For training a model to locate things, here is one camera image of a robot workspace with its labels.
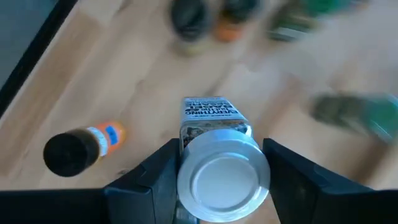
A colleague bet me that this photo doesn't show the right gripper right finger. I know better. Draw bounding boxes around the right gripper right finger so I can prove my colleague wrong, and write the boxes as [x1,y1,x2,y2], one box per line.
[262,138,374,224]

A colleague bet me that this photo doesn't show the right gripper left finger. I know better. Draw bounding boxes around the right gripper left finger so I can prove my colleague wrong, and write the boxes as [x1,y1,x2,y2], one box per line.
[104,138,182,224]

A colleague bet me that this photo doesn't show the white-lid bagel seasoning jar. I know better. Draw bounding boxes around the white-lid bagel seasoning jar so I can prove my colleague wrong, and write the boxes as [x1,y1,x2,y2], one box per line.
[176,95,271,223]

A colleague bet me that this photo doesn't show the black-lid jar orange contents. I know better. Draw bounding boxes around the black-lid jar orange contents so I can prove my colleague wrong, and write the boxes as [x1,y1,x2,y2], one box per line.
[42,121,127,178]

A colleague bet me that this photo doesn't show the green-lid oregano jar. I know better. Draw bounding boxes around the green-lid oregano jar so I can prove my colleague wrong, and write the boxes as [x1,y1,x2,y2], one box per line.
[309,91,398,146]

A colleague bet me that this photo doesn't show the green-lid spice jar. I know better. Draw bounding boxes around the green-lid spice jar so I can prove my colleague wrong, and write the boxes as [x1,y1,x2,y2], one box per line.
[266,0,371,43]

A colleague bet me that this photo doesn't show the black-lid thyme leaves jar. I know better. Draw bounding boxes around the black-lid thyme leaves jar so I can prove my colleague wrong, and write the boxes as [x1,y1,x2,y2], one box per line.
[169,0,215,58]

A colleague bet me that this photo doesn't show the black-lid chili powder jar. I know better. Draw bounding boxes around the black-lid chili powder jar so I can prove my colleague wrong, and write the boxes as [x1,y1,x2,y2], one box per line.
[214,0,262,44]

